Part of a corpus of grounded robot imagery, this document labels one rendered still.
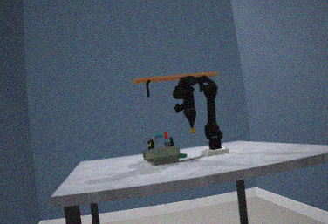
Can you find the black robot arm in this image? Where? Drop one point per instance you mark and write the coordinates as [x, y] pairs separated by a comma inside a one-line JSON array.
[[184, 90]]

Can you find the green tray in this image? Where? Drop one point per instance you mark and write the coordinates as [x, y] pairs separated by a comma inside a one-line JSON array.
[[182, 155]]

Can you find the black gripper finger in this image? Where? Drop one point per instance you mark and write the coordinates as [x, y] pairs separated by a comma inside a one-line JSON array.
[[191, 119]]

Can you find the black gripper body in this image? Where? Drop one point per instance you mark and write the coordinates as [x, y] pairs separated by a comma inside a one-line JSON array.
[[190, 104]]

